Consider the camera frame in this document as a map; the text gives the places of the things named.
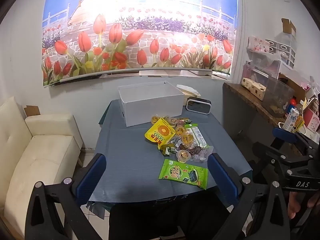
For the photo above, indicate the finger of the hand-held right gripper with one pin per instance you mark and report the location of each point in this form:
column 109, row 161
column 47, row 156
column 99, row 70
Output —
column 265, row 153
column 283, row 133

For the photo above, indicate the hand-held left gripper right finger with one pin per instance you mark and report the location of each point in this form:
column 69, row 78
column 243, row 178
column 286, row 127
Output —
column 222, row 177

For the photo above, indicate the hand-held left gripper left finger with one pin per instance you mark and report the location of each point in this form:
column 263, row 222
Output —
column 91, row 177

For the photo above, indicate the green seaweed snack packet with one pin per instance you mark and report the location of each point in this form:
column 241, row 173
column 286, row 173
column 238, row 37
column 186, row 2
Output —
column 180, row 172

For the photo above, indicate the yellow sunflower snack packet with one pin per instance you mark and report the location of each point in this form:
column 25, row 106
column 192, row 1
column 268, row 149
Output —
column 160, row 132

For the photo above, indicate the white cardboard box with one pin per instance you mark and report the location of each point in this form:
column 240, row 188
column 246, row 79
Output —
column 155, row 110

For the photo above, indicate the person's right hand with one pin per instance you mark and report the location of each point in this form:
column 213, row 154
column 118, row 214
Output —
column 294, row 205

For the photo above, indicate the white milk carton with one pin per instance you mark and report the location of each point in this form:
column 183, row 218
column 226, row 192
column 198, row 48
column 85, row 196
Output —
column 291, row 120

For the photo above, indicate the pink paper bag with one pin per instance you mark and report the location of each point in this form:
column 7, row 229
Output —
column 311, row 121

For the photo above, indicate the clear shiny wrapped item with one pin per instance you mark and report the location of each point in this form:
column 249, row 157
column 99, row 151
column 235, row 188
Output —
column 197, row 152

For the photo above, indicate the clear plastic container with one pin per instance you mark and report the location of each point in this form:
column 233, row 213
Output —
column 277, row 97

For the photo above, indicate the grey-blue table cloth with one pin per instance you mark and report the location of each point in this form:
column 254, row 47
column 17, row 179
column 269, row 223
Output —
column 125, row 155

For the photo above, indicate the yellow jelly cup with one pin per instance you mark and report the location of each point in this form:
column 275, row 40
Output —
column 187, row 138
column 172, row 120
column 180, row 130
column 183, row 155
column 155, row 119

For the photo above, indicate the white green-edged snack packet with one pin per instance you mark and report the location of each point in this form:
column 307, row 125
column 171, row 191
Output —
column 197, row 136

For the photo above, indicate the wooden block toy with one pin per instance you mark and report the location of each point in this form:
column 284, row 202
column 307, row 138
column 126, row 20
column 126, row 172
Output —
column 253, row 88

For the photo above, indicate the cream leather sofa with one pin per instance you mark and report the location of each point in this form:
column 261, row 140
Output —
column 37, row 160

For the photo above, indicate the brown wooden counter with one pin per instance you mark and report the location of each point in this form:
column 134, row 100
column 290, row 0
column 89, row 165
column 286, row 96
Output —
column 240, row 93

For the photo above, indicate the small green-yellow snack packet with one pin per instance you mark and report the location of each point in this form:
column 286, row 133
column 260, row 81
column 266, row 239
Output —
column 167, row 149
column 190, row 123

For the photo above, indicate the black desk clock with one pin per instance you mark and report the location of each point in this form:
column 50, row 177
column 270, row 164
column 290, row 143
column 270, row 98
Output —
column 198, row 105

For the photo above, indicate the white drawer organizer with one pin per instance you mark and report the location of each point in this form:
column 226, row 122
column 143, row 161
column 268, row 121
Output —
column 281, row 52

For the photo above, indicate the brown cardboard piece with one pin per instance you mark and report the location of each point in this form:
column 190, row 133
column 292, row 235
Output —
column 32, row 111

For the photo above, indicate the beige tissue box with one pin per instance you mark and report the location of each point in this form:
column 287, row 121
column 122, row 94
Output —
column 190, row 93

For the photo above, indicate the pink floral box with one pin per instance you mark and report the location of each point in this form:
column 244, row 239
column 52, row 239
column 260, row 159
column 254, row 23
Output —
column 258, row 44

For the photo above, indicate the cardboard flap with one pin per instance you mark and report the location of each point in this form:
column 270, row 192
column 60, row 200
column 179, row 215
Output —
column 288, row 27

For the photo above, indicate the tulip wall poster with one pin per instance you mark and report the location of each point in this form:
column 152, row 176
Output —
column 150, row 30

